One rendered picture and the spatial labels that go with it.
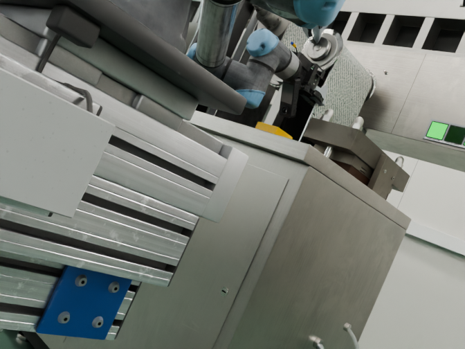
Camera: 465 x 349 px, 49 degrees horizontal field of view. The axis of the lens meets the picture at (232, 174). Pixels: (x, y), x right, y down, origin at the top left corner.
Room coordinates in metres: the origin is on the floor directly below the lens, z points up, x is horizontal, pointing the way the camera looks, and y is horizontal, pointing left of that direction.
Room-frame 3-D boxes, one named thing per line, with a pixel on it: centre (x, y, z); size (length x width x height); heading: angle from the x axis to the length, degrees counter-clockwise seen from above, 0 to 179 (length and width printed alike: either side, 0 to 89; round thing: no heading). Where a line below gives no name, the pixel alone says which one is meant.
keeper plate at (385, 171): (1.48, -0.41, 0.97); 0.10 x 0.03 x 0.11; 137
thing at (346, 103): (1.59, -0.22, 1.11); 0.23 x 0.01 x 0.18; 137
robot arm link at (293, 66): (1.35, 0.00, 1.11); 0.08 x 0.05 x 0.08; 47
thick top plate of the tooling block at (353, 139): (1.53, -0.33, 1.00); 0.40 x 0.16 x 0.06; 137
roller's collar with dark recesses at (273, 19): (1.69, 0.11, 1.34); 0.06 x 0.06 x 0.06; 47
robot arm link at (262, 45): (1.29, 0.05, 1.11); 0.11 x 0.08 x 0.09; 137
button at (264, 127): (1.26, -0.05, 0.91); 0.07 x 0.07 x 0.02; 47
